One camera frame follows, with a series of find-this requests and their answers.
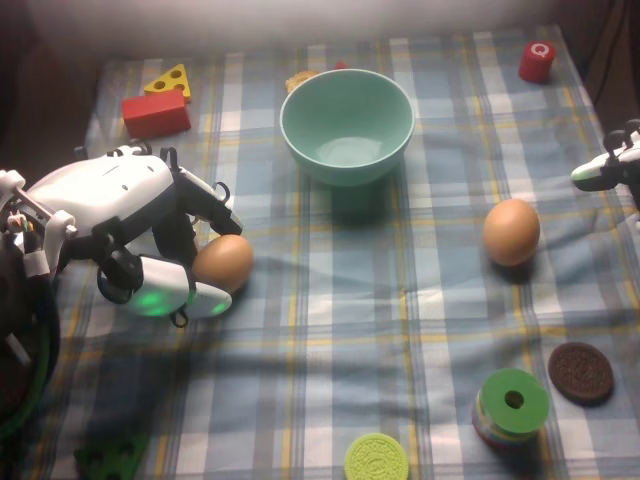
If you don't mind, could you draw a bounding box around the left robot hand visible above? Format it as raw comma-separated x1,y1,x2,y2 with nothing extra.
22,141,245,329

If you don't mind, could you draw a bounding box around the blue plaid cloth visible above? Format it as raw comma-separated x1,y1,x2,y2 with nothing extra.
14,24,640,480

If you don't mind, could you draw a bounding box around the dark brown sandwich cookie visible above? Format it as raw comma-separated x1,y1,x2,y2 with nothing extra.
547,341,615,406

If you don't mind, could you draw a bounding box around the brown egg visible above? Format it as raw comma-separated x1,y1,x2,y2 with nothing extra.
482,198,542,267
192,233,255,296

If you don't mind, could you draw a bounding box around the yellow triangle block with holes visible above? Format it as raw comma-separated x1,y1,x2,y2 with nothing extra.
143,63,194,104

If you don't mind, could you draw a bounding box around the red rectangular block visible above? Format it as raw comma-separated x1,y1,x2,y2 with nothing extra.
121,89,192,139

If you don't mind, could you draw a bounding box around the coloured ring stack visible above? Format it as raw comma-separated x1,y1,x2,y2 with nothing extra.
470,368,551,448

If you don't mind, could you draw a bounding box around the orange lion face biscuit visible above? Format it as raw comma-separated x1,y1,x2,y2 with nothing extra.
285,69,321,94

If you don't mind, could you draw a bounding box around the lime green sandwich cookie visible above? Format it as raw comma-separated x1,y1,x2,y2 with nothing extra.
343,432,411,480

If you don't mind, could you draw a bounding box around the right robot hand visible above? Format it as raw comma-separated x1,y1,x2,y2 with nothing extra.
570,118,640,211

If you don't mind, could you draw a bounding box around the green triangle block with holes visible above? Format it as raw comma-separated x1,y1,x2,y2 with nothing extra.
73,432,151,480

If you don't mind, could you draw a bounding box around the red cylinder with white letter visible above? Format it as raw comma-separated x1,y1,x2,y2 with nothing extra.
518,41,557,84

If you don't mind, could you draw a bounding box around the teal bowl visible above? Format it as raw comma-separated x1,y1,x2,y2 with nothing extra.
279,68,417,188

